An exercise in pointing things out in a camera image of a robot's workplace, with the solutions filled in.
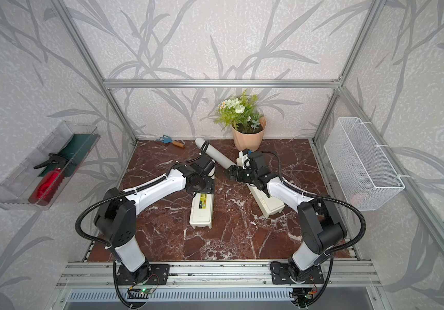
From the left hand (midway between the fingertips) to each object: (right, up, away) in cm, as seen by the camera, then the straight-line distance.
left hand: (207, 188), depth 89 cm
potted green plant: (+20, +33, +18) cm, 42 cm away
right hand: (+11, +8, 0) cm, 13 cm away
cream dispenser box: (+28, -6, -4) cm, 29 cm away
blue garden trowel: (-31, +26, +34) cm, 53 cm away
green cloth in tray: (-49, +16, -17) cm, 54 cm away
